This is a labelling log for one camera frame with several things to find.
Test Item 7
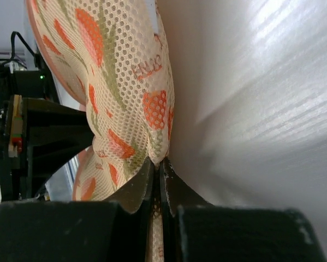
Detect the floral mesh laundry bag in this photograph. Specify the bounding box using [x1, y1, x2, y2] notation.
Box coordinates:
[25, 0, 175, 262]

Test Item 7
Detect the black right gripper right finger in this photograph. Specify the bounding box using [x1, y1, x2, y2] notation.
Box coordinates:
[159, 158, 326, 261]

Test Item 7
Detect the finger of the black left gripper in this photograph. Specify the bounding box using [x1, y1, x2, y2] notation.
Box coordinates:
[4, 95, 94, 199]

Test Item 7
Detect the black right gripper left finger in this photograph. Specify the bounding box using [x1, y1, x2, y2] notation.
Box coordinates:
[0, 159, 154, 261]

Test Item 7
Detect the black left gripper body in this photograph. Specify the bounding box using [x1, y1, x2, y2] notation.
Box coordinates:
[0, 55, 51, 201]

